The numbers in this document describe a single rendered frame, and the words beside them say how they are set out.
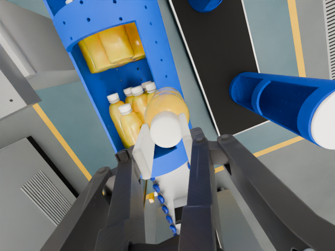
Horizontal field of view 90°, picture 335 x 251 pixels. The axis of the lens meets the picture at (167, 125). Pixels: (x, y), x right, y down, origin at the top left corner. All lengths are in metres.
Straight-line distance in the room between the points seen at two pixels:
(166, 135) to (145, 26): 0.32
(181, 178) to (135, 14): 0.74
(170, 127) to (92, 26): 0.32
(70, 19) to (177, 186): 0.81
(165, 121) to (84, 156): 1.92
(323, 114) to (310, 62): 1.31
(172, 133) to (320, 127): 0.78
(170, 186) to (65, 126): 1.38
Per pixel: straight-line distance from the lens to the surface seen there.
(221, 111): 1.65
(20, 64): 0.82
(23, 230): 1.91
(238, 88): 1.65
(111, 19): 0.44
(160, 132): 0.20
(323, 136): 0.95
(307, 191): 2.92
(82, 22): 0.46
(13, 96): 0.76
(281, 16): 1.99
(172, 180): 0.92
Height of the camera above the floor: 1.65
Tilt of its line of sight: 70 degrees down
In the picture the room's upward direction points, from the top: 174 degrees clockwise
